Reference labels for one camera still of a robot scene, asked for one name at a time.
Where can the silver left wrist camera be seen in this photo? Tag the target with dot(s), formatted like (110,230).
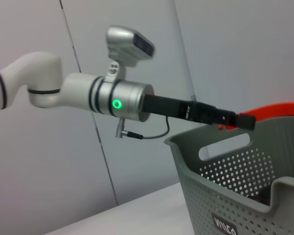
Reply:
(127,46)

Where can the grey-green perforated storage bin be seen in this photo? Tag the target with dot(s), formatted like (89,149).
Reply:
(186,176)

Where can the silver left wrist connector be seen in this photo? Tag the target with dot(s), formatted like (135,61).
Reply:
(120,128)

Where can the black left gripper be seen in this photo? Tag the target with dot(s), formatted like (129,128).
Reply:
(171,106)

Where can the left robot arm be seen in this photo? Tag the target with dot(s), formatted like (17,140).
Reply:
(76,93)

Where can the grey door hinge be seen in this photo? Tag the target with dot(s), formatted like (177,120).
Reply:
(193,97)

